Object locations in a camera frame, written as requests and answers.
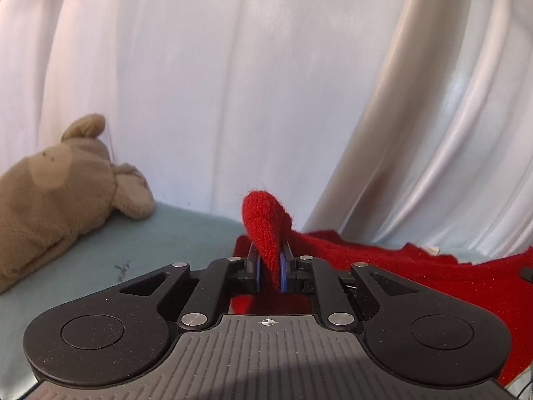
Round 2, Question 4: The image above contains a brown plush toy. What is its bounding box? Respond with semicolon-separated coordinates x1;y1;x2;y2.
0;113;156;295

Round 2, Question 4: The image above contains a light blue printed bed sheet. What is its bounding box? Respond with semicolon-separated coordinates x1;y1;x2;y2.
0;199;492;400

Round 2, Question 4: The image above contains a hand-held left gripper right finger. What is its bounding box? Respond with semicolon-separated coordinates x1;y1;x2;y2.
279;241;419;330

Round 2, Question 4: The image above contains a white satin curtain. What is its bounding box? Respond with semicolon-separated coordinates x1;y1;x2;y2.
302;0;533;261

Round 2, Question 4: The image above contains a white sheer curtain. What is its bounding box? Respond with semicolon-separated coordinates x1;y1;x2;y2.
0;0;411;228

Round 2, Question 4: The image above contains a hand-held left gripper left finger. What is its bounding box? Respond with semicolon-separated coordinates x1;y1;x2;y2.
119;245;262;331

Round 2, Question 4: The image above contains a red knit cardigan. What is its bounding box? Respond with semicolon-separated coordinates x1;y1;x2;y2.
228;189;533;388

